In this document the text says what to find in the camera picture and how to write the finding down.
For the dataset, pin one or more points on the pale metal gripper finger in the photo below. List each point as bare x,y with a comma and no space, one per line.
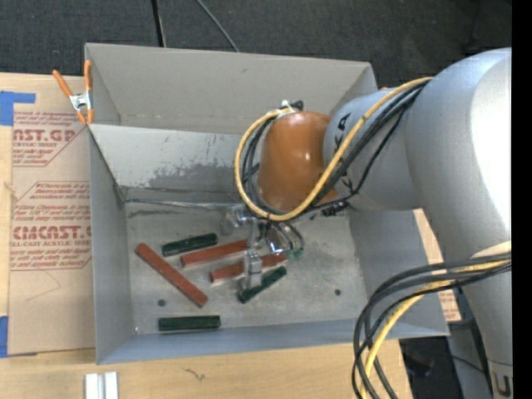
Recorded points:
237,218
252,269

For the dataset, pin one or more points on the dark green flat block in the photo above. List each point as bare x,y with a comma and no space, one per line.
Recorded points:
189,244
189,323
270,279

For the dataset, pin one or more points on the red-brown flat block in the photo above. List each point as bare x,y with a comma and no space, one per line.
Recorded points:
212,253
226,272
170,274

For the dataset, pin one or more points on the grey metal bin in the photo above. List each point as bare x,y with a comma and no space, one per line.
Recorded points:
183,98

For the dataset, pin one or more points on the brown cardboard board, red print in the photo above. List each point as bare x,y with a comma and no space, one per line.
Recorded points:
50,297

